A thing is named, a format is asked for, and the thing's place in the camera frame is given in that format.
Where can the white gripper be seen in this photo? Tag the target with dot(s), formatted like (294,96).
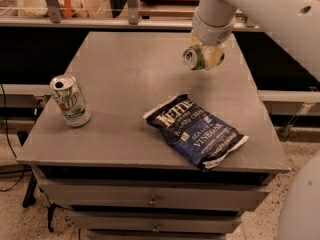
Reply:
(212,31)

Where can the green soda can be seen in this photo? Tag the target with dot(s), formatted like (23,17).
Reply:
(193,59)

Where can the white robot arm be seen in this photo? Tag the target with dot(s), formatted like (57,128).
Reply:
(295,26)

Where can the white 7up can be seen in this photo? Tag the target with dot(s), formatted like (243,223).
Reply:
(68,96)

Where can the blue kettle chips bag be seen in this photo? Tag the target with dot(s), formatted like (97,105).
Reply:
(199,136)

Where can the grey drawer cabinet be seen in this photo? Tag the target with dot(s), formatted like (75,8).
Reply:
(168,154)

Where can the orange white plastic bag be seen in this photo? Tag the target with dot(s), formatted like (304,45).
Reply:
(46,8)

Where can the top grey drawer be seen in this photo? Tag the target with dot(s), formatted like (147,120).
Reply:
(223,197)

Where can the grey drawer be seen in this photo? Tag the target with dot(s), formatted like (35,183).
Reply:
(223,197)
(155,222)

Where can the middle grey drawer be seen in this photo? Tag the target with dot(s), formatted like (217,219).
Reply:
(155,222)

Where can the grey metal rail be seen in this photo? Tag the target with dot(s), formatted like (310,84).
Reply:
(170,25)

